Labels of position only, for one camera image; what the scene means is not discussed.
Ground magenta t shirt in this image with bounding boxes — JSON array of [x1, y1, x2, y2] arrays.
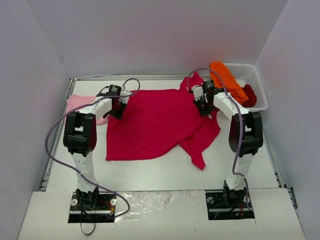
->
[[106, 73, 221, 170]]

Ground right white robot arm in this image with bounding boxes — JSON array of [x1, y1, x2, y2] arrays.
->
[[188, 80, 264, 207]]

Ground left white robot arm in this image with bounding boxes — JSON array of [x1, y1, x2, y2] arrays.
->
[[63, 84, 133, 209]]

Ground orange t shirt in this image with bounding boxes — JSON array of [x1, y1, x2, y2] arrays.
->
[[209, 61, 249, 104]]

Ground dark red t shirt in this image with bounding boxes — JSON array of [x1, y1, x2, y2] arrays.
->
[[241, 84, 257, 108]]

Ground folded pink t shirt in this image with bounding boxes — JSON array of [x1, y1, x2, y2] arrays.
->
[[65, 95, 96, 112]]

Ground white plastic basket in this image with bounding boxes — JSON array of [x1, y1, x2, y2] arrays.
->
[[224, 63, 268, 112]]

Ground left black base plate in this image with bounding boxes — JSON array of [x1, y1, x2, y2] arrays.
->
[[68, 192, 117, 224]]

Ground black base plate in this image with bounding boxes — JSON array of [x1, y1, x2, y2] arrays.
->
[[205, 189, 255, 221], [68, 192, 117, 224]]

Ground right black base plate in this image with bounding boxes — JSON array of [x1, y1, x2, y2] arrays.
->
[[205, 189, 255, 221]]

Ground thin black cable loop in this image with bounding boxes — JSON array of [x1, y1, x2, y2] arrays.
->
[[80, 207, 97, 236]]

